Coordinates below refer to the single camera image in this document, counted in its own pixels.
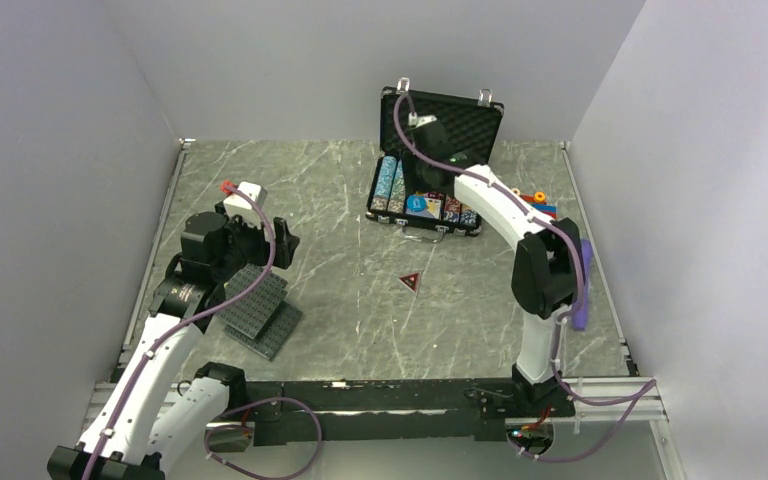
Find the purple red blue chip stack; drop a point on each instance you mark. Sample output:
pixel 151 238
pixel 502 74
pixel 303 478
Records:
pixel 451 210

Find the large dark grey baseplate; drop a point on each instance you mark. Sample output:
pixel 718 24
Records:
pixel 251 314

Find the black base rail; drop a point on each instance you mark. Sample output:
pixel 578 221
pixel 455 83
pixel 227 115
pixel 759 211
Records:
pixel 283 412

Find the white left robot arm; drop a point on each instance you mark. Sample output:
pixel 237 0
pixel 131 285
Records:
pixel 152 371

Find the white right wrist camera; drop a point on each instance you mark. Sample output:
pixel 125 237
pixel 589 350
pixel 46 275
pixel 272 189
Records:
pixel 416 121

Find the black poker chip case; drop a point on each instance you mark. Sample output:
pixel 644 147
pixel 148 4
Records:
pixel 471 124

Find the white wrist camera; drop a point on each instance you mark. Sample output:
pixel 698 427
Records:
pixel 239 200
pixel 416 121

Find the yellow and blue chip stack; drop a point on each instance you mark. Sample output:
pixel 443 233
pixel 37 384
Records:
pixel 468 217

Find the lower dark grey baseplate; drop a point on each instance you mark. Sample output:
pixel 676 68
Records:
pixel 274 335

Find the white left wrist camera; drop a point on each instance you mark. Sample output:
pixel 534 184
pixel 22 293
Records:
pixel 239 200

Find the colourful toy brick figure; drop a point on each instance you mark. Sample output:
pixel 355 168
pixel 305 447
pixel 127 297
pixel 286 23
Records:
pixel 537 203

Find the blue and grey chip stack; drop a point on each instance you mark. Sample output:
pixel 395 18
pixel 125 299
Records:
pixel 383 183

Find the black triangular all-in marker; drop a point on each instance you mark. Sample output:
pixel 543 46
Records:
pixel 411 281

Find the green and grey chip stack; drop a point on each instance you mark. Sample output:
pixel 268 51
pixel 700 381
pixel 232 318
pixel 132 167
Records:
pixel 398 193

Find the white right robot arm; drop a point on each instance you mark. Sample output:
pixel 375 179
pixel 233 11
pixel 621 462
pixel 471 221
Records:
pixel 547 275

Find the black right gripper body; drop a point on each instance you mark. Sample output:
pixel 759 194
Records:
pixel 414 171

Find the purple toy microphone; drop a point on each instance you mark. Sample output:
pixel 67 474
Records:
pixel 580 318

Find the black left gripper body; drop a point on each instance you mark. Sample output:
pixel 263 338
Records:
pixel 247 245

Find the blue small blind button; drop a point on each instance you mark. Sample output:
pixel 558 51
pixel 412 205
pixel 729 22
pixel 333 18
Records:
pixel 415 204

